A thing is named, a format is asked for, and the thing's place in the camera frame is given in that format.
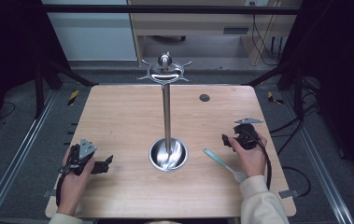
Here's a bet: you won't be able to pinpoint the black frame crossbar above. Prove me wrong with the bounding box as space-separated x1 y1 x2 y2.
39 4 302 16

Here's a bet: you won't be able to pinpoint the black floor cables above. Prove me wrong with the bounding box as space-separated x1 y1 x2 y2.
269 77 322 199

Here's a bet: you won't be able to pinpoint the grey tape strip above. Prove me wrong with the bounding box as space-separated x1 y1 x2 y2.
278 189 301 200

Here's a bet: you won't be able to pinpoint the white panel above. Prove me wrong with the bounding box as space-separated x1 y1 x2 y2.
41 0 138 62

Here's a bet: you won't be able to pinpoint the black metal stand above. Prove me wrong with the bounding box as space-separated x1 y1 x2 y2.
34 55 99 119
241 59 304 118

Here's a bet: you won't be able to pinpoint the hand-held gripper cable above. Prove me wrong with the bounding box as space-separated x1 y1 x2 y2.
55 167 70 208
245 128 274 191

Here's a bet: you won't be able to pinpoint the hanging black desk cables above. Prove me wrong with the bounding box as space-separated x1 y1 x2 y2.
249 1 286 67

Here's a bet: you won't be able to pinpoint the person's right hand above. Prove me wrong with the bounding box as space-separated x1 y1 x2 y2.
228 131 268 179

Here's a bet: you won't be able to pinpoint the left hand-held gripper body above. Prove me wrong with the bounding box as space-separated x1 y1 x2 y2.
61 137 102 176

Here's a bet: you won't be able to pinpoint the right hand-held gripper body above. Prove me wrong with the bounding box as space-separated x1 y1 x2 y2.
233 117 264 151

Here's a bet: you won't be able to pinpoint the light blue plastic spoon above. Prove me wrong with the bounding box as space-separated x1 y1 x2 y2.
203 147 248 185

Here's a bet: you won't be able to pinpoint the person's left hand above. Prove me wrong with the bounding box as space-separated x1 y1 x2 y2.
56 146 96 217

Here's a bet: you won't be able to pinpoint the yellow-handled tool right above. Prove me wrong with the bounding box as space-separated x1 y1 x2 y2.
266 91 285 105

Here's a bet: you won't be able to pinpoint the left hand-held gripper cable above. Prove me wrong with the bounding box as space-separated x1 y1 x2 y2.
55 167 70 208

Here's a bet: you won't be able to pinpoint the right hand-held gripper cable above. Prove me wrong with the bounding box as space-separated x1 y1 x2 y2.
245 128 274 191

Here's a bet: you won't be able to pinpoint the metal floor rail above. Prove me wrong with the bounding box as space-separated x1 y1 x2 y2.
280 91 354 224
0 90 58 224

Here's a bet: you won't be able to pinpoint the yellow-handled tool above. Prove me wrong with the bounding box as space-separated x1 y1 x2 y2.
266 91 285 105
67 89 80 106

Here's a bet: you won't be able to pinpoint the yellow-handled tool left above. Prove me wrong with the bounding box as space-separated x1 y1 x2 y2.
67 89 80 106

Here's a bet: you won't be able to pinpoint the stainless steel utensil stand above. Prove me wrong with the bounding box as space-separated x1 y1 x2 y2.
136 51 194 173

